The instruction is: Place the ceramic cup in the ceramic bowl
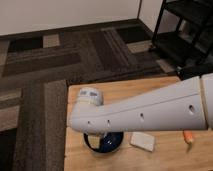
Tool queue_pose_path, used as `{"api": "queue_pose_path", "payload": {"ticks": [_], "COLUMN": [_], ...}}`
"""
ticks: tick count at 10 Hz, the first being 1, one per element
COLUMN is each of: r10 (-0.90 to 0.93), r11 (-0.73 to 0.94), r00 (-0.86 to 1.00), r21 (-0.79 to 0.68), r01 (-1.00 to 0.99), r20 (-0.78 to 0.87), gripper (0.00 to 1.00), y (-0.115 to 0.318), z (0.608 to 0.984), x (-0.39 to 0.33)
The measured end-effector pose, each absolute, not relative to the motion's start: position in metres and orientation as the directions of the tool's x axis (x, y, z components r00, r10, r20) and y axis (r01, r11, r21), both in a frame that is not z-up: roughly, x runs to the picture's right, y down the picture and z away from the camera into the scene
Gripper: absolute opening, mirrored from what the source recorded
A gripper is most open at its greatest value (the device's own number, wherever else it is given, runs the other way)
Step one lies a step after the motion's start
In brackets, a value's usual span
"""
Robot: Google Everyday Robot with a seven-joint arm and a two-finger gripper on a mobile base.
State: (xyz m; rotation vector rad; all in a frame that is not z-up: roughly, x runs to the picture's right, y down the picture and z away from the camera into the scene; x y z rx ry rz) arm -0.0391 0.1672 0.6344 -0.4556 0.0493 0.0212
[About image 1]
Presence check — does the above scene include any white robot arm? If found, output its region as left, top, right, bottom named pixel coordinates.
left=69, top=73, right=213, bottom=134

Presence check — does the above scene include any dark blue ceramic bowl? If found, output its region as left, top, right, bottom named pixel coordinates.
left=84, top=132, right=124, bottom=153

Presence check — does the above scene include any white sponge block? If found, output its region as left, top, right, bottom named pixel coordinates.
left=130, top=132, right=155, bottom=152

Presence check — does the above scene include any black metal shelf rack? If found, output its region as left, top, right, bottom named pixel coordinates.
left=149, top=0, right=213, bottom=77

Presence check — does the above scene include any orange carrot toy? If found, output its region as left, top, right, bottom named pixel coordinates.
left=183, top=130, right=194, bottom=144

